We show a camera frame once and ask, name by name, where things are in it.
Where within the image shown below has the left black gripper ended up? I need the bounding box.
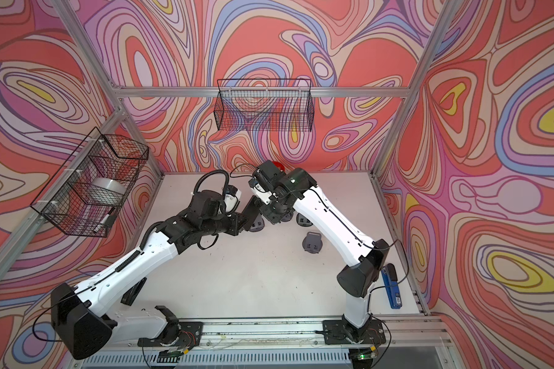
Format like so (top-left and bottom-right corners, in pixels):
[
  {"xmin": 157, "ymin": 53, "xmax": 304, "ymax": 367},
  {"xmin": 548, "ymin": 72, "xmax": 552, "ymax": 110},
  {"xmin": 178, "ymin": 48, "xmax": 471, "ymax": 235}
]
[{"xmin": 200, "ymin": 210, "xmax": 250, "ymax": 238}]

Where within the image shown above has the dark grey phone stand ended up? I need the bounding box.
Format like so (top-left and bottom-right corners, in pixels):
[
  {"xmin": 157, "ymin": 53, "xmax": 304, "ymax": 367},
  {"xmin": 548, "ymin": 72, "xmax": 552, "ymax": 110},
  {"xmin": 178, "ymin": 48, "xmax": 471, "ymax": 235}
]
[{"xmin": 296, "ymin": 213, "xmax": 313, "ymax": 228}]

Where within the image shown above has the black rectangular phone holder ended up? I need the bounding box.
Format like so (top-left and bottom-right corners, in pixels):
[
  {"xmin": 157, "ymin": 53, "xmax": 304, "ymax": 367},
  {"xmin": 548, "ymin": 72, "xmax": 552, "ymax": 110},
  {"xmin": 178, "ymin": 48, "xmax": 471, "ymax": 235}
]
[{"xmin": 239, "ymin": 196, "xmax": 262, "ymax": 232}]

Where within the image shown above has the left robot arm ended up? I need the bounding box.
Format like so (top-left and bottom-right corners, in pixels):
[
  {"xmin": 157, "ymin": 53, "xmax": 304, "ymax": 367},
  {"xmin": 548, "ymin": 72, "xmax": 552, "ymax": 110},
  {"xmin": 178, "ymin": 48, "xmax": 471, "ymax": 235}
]
[{"xmin": 49, "ymin": 169, "xmax": 241, "ymax": 360}]

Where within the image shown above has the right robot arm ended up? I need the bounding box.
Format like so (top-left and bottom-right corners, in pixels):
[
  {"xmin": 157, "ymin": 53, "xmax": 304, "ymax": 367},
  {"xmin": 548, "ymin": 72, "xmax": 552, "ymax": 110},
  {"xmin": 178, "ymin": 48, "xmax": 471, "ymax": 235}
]
[{"xmin": 249, "ymin": 161, "xmax": 392, "ymax": 344}]

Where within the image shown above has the black stapler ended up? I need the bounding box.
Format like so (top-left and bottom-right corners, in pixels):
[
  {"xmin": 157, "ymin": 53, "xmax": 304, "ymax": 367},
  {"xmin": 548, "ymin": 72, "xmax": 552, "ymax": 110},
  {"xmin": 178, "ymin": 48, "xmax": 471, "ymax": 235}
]
[{"xmin": 120, "ymin": 278, "xmax": 147, "ymax": 306}]

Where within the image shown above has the black marker in basket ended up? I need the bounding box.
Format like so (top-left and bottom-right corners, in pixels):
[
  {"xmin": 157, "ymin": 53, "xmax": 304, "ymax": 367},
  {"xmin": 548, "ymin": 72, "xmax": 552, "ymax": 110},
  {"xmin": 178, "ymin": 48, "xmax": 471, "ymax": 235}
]
[{"xmin": 93, "ymin": 208, "xmax": 116, "ymax": 233}]

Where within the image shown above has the silver tape roll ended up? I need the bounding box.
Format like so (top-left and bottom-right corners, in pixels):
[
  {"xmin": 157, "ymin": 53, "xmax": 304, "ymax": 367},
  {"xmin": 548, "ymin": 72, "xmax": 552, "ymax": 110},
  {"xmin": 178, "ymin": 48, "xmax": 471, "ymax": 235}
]
[{"xmin": 88, "ymin": 178, "xmax": 126, "ymax": 207}]

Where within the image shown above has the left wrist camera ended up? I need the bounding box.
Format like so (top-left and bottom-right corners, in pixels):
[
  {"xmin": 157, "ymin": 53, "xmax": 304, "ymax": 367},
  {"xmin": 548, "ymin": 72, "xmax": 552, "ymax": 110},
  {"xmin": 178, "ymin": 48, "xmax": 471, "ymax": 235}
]
[{"xmin": 224, "ymin": 184, "xmax": 242, "ymax": 215}]

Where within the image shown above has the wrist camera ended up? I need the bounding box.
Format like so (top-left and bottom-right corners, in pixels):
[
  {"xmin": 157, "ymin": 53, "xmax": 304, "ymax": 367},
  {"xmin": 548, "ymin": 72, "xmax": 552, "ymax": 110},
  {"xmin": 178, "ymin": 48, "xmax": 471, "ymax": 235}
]
[
  {"xmin": 249, "ymin": 161, "xmax": 286, "ymax": 205},
  {"xmin": 224, "ymin": 184, "xmax": 242, "ymax": 215}
]

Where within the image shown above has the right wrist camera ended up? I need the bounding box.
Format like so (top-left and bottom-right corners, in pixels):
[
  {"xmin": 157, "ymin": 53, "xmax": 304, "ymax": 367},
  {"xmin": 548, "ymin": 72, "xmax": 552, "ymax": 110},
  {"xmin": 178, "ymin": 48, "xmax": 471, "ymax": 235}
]
[{"xmin": 249, "ymin": 161, "xmax": 286, "ymax": 205}]

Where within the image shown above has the back wire basket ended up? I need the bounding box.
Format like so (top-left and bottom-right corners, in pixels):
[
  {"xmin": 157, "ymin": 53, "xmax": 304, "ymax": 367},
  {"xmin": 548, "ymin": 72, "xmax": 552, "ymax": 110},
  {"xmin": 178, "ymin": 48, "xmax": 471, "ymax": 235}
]
[{"xmin": 213, "ymin": 78, "xmax": 315, "ymax": 132}]

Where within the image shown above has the wire basket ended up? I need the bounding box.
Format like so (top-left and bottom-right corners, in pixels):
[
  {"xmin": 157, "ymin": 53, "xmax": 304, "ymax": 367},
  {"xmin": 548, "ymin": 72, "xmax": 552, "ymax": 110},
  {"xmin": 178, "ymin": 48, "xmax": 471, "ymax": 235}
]
[
  {"xmin": 213, "ymin": 78, "xmax": 315, "ymax": 132},
  {"xmin": 31, "ymin": 129, "xmax": 149, "ymax": 238}
]

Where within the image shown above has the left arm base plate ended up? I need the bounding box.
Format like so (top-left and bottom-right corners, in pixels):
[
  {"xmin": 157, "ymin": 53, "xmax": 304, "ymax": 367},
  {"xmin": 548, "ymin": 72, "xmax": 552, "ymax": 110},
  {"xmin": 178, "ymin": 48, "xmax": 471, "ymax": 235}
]
[{"xmin": 138, "ymin": 321, "xmax": 204, "ymax": 349}]

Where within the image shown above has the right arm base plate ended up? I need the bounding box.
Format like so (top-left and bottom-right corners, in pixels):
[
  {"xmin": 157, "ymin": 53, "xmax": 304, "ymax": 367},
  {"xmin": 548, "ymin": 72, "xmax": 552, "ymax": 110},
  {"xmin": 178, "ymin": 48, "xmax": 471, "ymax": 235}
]
[{"xmin": 320, "ymin": 318, "xmax": 387, "ymax": 347}]

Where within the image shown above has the left wire basket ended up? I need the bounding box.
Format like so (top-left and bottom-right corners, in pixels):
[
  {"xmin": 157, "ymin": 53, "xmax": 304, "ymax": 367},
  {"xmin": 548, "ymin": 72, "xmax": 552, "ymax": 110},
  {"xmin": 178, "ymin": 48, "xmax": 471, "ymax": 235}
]
[{"xmin": 31, "ymin": 129, "xmax": 149, "ymax": 238}]

